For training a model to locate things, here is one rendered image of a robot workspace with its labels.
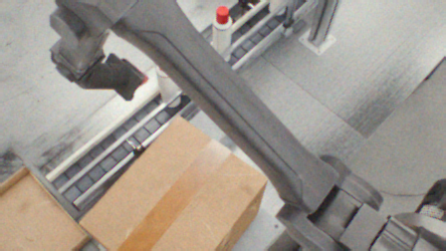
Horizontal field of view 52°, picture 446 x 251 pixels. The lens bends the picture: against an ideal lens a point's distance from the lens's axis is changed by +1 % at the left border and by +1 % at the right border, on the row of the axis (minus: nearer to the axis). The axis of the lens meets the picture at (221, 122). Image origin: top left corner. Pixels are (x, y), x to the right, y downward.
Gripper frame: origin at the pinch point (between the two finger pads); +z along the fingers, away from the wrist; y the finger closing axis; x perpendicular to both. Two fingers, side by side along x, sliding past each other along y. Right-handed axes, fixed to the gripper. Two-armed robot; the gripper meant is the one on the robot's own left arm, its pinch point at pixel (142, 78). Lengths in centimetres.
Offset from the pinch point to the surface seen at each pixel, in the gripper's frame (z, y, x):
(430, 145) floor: 149, -66, -12
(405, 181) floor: 134, -68, 6
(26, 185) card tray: -5.1, 10.6, 42.8
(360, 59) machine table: 56, -30, -30
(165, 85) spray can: 8.1, -1.8, 0.6
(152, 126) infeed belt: 12.9, -2.6, 14.1
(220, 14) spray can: 15.4, -0.9, -20.9
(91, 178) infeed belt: -0.1, -2.0, 30.5
